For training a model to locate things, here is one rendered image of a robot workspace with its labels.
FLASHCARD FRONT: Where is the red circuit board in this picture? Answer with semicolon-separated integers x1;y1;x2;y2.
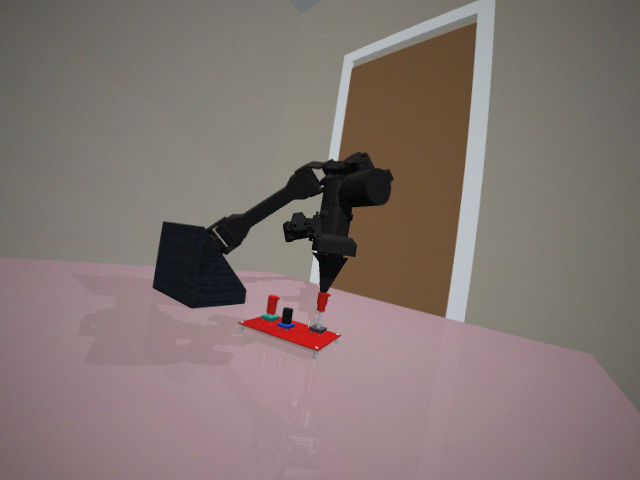
238;292;341;359

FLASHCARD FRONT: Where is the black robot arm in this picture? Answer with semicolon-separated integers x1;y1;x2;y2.
206;152;394;255

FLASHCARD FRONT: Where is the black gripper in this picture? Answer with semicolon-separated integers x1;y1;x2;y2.
312;205;357;294

